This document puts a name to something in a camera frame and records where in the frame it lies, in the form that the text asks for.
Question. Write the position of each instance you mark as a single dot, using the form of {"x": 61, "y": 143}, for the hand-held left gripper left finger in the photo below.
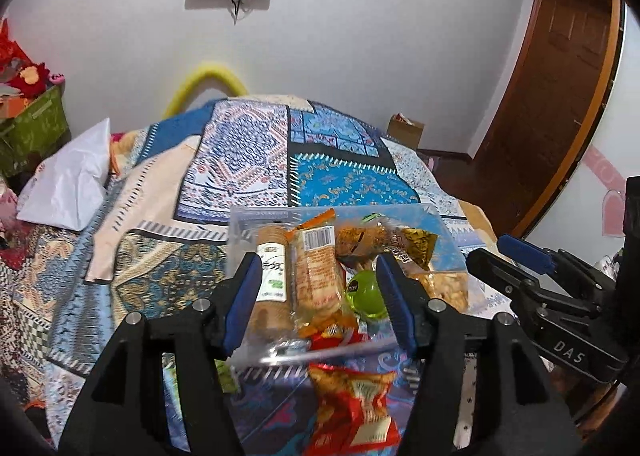
{"x": 240, "y": 306}

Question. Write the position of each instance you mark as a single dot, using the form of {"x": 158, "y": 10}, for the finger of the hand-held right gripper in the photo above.
{"x": 505, "y": 276}
{"x": 525, "y": 251}

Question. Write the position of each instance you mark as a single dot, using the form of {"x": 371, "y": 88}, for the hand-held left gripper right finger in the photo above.
{"x": 395, "y": 306}

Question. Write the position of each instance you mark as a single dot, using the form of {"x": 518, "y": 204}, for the green jelly cup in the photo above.
{"x": 365, "y": 288}

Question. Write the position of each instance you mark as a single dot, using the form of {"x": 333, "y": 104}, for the brown biscuit roll packet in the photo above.
{"x": 272, "y": 276}

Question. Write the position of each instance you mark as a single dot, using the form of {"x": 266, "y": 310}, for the clear packet of orange snacks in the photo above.
{"x": 445, "y": 286}

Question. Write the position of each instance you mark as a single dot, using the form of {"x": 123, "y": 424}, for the clear plastic storage container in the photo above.
{"x": 450, "y": 246}

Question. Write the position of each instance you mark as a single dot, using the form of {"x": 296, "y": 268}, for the yellow and black snack packet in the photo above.
{"x": 417, "y": 246}

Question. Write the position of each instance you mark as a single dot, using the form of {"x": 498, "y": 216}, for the brown snack packet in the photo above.
{"x": 360, "y": 238}

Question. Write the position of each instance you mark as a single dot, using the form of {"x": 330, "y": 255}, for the orange-ended cracker packet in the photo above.
{"x": 312, "y": 281}

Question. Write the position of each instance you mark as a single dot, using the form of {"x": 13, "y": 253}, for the red snack bag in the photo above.
{"x": 350, "y": 401}

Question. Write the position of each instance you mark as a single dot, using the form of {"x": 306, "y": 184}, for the white sliding door with hearts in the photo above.
{"x": 600, "y": 161}

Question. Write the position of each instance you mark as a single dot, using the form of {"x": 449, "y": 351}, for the brown wooden door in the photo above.
{"x": 550, "y": 111}

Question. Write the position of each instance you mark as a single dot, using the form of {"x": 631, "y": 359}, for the patchwork blanket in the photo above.
{"x": 240, "y": 161}

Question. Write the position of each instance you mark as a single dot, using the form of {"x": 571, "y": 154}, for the cardboard box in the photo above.
{"x": 406, "y": 132}

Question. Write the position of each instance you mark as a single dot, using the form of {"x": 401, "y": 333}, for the white plastic bag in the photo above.
{"x": 65, "y": 186}

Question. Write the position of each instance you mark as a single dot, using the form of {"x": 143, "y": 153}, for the yellow foam tube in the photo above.
{"x": 205, "y": 73}

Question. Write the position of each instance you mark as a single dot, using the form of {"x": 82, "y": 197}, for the green storage box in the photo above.
{"x": 35, "y": 131}

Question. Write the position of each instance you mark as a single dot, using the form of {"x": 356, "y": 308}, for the pile of red cloth items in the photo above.
{"x": 25, "y": 76}

